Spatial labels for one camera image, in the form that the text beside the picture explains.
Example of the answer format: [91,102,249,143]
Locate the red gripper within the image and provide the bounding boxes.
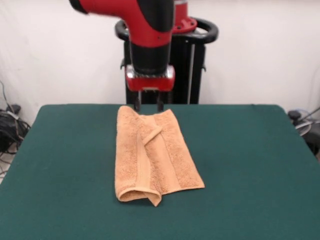
[125,64,176,113]

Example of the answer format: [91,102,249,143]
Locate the tan terry towel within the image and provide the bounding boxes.
[114,104,206,207]

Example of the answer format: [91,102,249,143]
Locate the dark green table cloth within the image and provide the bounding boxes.
[0,103,320,240]

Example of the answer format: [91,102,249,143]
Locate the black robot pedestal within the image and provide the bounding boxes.
[114,16,220,105]

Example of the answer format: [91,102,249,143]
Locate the black cable bundle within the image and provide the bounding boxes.
[0,79,31,176]

